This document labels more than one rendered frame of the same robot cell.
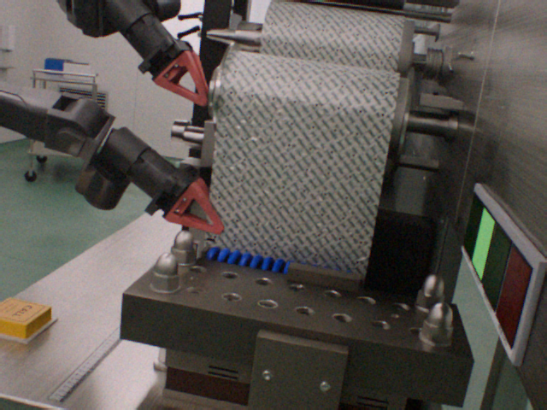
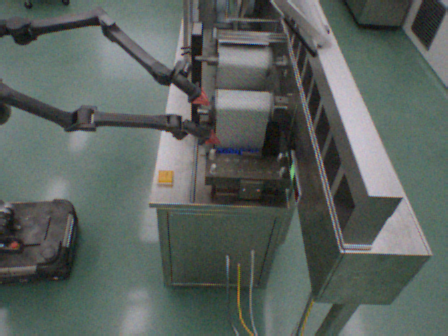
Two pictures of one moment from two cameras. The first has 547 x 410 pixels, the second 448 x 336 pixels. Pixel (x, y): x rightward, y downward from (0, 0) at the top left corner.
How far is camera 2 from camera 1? 113 cm
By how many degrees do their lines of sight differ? 32
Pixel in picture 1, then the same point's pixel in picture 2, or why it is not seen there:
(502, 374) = not seen: hidden behind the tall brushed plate
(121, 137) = (187, 125)
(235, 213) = (223, 138)
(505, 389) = not seen: hidden behind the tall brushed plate
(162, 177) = (202, 134)
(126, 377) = (204, 189)
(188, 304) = (222, 176)
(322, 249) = (249, 144)
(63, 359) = (185, 187)
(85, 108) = (175, 119)
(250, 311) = (237, 175)
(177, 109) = not seen: outside the picture
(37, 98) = (161, 120)
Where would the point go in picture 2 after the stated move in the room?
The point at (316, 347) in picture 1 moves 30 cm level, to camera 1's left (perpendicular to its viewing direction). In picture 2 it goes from (255, 183) to (189, 186)
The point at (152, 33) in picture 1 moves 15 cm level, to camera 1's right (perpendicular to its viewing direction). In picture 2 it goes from (189, 89) to (223, 88)
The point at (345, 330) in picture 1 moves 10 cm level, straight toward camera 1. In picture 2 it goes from (261, 176) to (262, 193)
